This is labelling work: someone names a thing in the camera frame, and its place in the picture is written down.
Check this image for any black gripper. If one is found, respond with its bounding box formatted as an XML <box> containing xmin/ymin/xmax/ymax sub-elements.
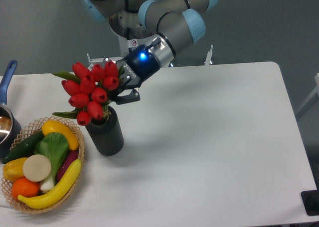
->
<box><xmin>101</xmin><ymin>45</ymin><xmax>160</xmax><ymax>105</ymax></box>

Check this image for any red tulip bouquet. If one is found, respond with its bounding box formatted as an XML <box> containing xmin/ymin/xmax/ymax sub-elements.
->
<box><xmin>53</xmin><ymin>60</ymin><xmax>121</xmax><ymax>126</ymax></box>

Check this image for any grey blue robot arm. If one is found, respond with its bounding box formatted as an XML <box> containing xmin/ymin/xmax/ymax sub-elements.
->
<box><xmin>80</xmin><ymin>0</ymin><xmax>218</xmax><ymax>105</ymax></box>

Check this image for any dark grey ribbed vase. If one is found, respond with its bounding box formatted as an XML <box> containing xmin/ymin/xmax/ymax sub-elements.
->
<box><xmin>85</xmin><ymin>106</ymin><xmax>124</xmax><ymax>156</ymax></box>

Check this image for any yellow squash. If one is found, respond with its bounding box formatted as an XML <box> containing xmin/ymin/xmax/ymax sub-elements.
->
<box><xmin>42</xmin><ymin>120</ymin><xmax>79</xmax><ymax>151</ymax></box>

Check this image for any purple sweet potato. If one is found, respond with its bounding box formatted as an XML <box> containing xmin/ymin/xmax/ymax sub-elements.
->
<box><xmin>56</xmin><ymin>151</ymin><xmax>78</xmax><ymax>183</ymax></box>

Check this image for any green bok choy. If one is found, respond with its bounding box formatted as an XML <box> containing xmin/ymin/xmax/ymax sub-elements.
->
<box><xmin>33</xmin><ymin>132</ymin><xmax>69</xmax><ymax>193</ymax></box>

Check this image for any green cucumber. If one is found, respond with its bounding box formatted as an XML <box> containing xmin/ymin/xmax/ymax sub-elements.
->
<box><xmin>1</xmin><ymin>131</ymin><xmax>44</xmax><ymax>164</ymax></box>

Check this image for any beige round disc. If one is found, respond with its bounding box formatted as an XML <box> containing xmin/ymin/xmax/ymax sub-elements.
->
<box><xmin>22</xmin><ymin>154</ymin><xmax>51</xmax><ymax>182</ymax></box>

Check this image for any yellow bell pepper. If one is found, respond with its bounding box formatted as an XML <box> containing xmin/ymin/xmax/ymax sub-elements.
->
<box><xmin>2</xmin><ymin>157</ymin><xmax>28</xmax><ymax>182</ymax></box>

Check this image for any orange fruit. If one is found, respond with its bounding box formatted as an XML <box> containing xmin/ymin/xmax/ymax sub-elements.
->
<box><xmin>11</xmin><ymin>177</ymin><xmax>39</xmax><ymax>201</ymax></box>

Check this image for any yellow banana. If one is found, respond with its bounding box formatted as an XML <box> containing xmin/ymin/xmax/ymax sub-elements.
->
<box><xmin>18</xmin><ymin>159</ymin><xmax>82</xmax><ymax>210</ymax></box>

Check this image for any woven wicker basket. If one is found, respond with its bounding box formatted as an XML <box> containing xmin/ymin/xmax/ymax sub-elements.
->
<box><xmin>1</xmin><ymin>116</ymin><xmax>85</xmax><ymax>215</ymax></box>

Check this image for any black device at edge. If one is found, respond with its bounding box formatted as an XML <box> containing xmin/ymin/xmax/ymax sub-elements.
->
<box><xmin>301</xmin><ymin>190</ymin><xmax>319</xmax><ymax>216</ymax></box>

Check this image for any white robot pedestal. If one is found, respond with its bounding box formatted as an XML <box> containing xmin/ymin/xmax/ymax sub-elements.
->
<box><xmin>87</xmin><ymin>10</ymin><xmax>214</xmax><ymax>70</ymax></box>

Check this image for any blue handled saucepan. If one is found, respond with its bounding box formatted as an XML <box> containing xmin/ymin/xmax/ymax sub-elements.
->
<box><xmin>0</xmin><ymin>60</ymin><xmax>21</xmax><ymax>158</ymax></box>

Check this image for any white frame at right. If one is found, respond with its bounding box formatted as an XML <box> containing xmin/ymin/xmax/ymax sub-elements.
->
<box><xmin>295</xmin><ymin>73</ymin><xmax>319</xmax><ymax>120</ymax></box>

